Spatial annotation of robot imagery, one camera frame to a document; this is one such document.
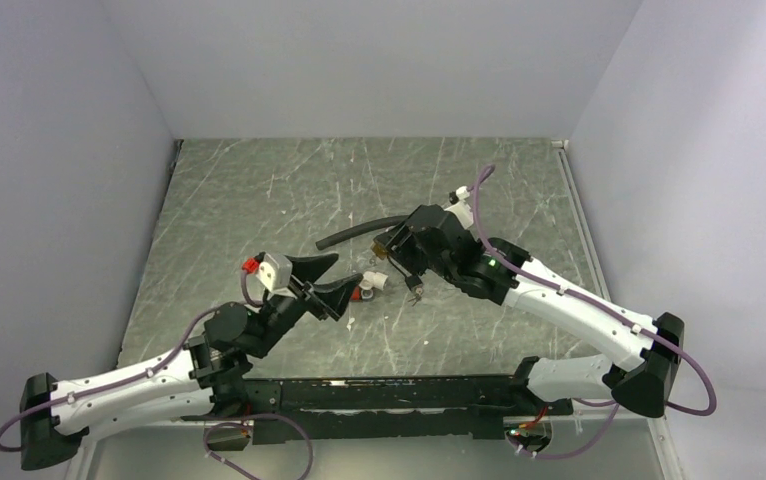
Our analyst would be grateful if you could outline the brass padlock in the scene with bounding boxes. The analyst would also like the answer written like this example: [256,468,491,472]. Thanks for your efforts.
[371,243,388,260]

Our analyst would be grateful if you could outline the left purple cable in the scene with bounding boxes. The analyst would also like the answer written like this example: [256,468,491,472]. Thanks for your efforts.
[0,268,315,480]

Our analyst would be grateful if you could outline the small metal key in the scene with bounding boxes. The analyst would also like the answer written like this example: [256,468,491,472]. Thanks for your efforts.
[409,289,423,306]

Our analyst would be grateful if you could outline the black cable padlock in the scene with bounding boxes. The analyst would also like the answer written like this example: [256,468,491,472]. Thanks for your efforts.
[388,257,423,296]

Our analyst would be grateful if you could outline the red handled adjustable wrench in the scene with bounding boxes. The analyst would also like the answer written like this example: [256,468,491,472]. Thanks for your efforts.
[350,287,375,302]

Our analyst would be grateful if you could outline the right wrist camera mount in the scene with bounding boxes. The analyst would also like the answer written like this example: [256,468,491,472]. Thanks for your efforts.
[444,186,474,229]

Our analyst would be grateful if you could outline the black corrugated hose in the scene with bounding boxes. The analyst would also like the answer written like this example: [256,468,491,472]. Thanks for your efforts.
[315,214,411,252]

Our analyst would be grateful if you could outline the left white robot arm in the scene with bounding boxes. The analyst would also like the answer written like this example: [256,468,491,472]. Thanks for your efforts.
[19,252,364,471]

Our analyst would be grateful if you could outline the aluminium rail right edge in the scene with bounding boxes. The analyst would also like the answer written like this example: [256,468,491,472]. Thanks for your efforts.
[551,140,612,301]

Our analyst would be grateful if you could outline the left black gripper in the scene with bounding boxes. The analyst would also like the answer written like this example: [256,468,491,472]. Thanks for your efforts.
[248,254,363,359]

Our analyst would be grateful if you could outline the white pipe elbow near wrench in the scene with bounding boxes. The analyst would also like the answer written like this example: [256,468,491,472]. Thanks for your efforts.
[359,271,389,290]

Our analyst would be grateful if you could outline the purple cable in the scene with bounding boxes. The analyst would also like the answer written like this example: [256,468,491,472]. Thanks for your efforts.
[0,268,315,480]
[472,164,719,462]

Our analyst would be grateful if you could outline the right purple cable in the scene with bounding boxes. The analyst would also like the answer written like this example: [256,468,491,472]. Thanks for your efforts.
[472,164,719,462]

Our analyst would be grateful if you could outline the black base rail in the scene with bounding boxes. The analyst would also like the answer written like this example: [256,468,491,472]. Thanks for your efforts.
[201,374,573,445]

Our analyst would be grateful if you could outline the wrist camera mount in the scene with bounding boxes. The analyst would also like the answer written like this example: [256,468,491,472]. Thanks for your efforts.
[444,186,474,229]
[240,252,293,301]

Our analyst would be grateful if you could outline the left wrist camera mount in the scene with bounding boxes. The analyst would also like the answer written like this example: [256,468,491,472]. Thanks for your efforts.
[240,252,293,301]

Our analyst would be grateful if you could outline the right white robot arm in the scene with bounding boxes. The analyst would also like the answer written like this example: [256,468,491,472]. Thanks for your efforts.
[373,205,685,418]

